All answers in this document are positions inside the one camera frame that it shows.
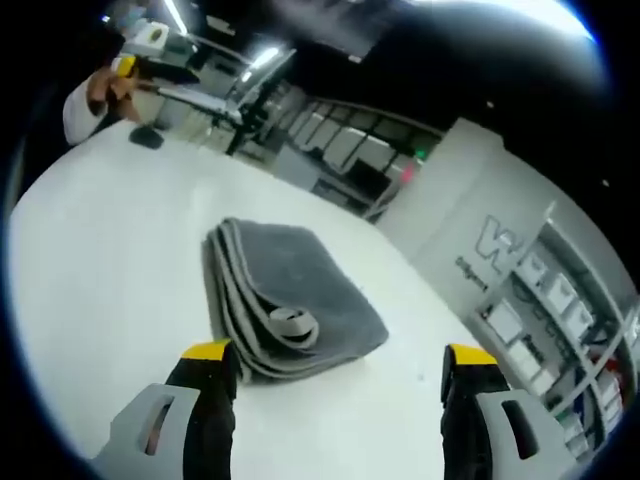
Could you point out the grey towel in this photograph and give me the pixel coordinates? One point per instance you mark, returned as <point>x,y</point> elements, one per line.
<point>300,280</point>

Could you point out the person's left hand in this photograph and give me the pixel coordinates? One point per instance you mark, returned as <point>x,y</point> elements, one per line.
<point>112,92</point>

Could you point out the white box with round mark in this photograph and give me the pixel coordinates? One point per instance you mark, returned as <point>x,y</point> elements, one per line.
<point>151,38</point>

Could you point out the small black oval object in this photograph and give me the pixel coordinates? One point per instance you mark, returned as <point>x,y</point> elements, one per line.
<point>146,137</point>

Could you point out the white shelf unit with boxes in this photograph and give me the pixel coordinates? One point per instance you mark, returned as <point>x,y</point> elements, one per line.
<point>565,330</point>

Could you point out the row of grey cabinets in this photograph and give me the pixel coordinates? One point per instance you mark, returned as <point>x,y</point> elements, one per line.
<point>350,145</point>

